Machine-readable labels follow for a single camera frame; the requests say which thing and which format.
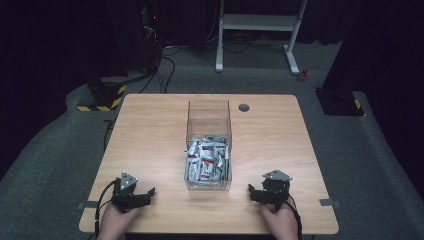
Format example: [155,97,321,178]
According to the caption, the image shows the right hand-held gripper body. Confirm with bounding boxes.
[256,169,294,212]

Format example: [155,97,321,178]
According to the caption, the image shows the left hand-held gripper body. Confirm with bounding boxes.
[111,171,150,213]

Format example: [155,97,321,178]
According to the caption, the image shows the pile of small white packets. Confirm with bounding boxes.
[185,134,231,183]

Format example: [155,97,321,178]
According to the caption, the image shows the clear plastic box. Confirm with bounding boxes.
[183,99,233,192]

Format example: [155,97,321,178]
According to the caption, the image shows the person's left hand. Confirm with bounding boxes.
[96,201,142,240]

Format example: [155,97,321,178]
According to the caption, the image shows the person's right hand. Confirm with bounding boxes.
[259,199,300,240]

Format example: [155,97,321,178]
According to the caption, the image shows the grey tape strip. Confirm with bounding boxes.
[77,200,100,210]
[318,198,342,208]

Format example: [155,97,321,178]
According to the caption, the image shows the black yellow striped stand base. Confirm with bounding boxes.
[76,75,129,113]

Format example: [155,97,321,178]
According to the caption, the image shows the dark computer tower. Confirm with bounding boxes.
[105,0,165,75]

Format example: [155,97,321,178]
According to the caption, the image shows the white metal stand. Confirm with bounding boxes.
[215,0,308,76]

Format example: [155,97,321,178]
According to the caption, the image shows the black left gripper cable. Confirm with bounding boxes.
[93,179,120,238]

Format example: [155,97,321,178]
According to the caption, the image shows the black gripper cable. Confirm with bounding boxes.
[285,195,304,240]
[93,179,120,238]

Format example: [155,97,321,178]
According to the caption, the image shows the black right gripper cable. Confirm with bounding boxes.
[285,195,304,240]

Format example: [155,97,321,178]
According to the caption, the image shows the black cable beside table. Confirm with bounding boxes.
[102,115,119,152]

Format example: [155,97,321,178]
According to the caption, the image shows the black floor cables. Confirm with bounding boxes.
[138,44,182,95]

